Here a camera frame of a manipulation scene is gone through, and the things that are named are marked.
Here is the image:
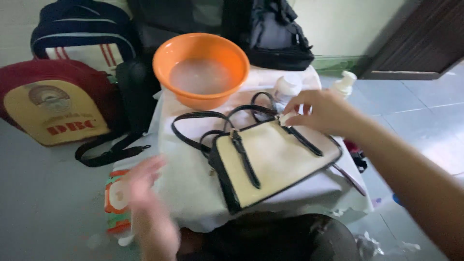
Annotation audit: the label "white plastic jar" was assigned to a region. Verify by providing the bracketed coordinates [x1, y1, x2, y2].
[273, 74, 304, 111]

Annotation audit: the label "orange plastic basin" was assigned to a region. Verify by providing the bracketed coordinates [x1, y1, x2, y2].
[152, 33, 251, 111]

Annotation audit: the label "person's left hand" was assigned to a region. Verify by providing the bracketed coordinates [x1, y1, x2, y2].
[127, 155, 167, 215]

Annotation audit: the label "orange and green packet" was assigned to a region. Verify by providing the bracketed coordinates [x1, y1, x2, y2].
[104, 169, 132, 234]

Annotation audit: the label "pink flat strap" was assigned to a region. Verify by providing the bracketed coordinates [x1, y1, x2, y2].
[332, 163, 367, 197]

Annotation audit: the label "grey and black backpack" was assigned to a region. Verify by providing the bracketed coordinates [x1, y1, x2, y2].
[221, 0, 315, 72]

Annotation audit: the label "cream handbag with black trim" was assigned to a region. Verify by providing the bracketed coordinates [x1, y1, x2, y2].
[171, 92, 343, 215]

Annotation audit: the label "red and black item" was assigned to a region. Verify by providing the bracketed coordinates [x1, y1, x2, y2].
[344, 139, 368, 173]

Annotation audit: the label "navy striped backpack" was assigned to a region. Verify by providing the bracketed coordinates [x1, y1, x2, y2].
[30, 0, 138, 77]

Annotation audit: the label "person's dark trousers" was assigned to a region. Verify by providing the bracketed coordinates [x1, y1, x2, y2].
[180, 213, 360, 261]

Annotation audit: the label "white table cloth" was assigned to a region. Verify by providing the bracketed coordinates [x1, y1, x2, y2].
[112, 65, 375, 233]

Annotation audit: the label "crumpled white tissue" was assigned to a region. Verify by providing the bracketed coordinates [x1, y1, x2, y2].
[355, 231, 385, 260]
[399, 241, 422, 253]

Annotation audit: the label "maroon and yellow backpack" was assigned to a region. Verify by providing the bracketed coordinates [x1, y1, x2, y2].
[0, 59, 118, 147]

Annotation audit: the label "dark brown door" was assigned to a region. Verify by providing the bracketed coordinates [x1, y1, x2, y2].
[360, 0, 464, 80]

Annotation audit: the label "person's right hand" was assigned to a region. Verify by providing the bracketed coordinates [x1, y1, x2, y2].
[284, 89, 354, 136]

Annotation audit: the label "white pump bottle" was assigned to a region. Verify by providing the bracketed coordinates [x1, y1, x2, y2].
[329, 70, 358, 99]

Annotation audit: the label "small white cotton pad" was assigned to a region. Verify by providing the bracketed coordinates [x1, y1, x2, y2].
[278, 112, 299, 127]

